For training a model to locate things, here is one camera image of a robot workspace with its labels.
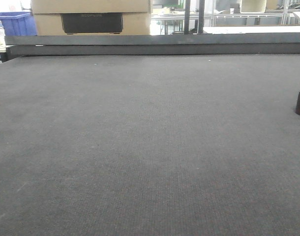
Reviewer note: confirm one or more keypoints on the white background workbench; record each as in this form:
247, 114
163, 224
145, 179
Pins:
166, 24

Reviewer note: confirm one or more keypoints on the cardboard box with black print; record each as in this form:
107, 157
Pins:
93, 24

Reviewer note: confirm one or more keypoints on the upper cardboard box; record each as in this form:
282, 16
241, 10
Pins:
90, 6

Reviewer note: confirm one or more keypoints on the blue plastic crate background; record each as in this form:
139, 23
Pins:
18, 23

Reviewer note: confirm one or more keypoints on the black vertical post left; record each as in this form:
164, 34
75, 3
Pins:
187, 17

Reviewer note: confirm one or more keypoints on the black vertical post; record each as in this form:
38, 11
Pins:
201, 16
187, 17

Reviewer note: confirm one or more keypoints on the black vertical post right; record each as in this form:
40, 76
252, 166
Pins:
201, 16

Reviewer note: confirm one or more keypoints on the dark grey table edge rail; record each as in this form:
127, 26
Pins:
154, 45

